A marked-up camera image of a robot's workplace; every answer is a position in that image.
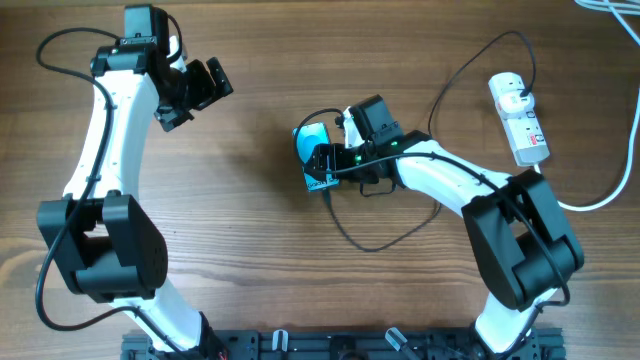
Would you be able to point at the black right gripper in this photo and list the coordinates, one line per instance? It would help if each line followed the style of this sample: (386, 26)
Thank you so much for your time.
(339, 152)

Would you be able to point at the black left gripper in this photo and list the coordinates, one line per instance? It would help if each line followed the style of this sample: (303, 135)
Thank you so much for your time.
(168, 116)

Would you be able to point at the blue screen smartphone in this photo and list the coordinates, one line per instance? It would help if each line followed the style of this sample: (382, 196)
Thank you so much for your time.
(307, 146)

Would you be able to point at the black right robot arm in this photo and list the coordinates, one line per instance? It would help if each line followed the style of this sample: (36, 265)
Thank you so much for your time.
(523, 244)

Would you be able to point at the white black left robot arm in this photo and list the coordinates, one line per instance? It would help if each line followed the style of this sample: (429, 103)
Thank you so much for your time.
(98, 236)

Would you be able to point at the white usb charger plug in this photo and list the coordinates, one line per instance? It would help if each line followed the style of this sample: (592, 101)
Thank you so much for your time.
(512, 104)

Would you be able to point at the white power strip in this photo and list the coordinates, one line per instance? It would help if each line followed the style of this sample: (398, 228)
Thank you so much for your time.
(524, 134)

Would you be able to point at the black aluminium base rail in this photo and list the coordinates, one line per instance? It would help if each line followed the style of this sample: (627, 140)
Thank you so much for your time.
(442, 343)

